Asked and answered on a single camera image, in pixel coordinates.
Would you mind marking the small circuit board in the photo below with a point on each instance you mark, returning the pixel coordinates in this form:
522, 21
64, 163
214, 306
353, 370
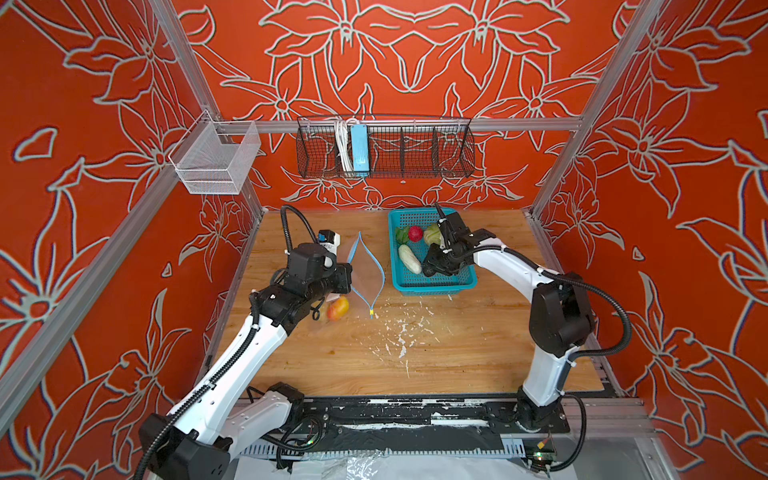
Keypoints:
540, 460

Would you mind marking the clear zip top bag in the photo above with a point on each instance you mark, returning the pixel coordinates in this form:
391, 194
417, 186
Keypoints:
367, 279

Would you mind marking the black wire wall basket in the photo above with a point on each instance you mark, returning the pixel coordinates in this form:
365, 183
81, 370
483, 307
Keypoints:
400, 147

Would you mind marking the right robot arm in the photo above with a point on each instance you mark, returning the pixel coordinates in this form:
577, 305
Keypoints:
561, 317

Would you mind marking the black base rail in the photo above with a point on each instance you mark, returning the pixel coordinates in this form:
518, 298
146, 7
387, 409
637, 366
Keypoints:
411, 424

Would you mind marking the green cabbage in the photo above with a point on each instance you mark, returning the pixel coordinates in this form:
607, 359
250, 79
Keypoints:
432, 235

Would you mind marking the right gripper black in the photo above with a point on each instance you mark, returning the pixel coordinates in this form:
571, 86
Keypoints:
431, 261

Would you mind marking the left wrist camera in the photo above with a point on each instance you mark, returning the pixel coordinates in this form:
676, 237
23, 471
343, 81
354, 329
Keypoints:
329, 239

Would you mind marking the red fruit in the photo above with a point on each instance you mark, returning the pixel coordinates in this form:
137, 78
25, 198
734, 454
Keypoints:
415, 233

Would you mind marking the white radish with leaves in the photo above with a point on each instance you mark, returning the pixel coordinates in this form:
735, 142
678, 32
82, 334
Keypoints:
406, 255

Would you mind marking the orange yellow mango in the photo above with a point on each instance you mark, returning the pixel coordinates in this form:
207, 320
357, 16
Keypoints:
338, 309

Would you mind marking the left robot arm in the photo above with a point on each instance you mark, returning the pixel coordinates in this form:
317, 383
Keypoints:
202, 434

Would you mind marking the white wire mesh basket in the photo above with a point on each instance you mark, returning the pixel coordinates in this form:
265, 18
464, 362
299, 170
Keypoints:
215, 157

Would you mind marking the light blue box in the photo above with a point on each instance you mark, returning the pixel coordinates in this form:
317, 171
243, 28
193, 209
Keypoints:
360, 149

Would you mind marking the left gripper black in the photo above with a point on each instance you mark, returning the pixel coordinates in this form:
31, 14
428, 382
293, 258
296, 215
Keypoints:
342, 271

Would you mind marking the teal plastic basket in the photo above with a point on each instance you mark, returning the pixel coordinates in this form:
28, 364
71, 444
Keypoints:
411, 284

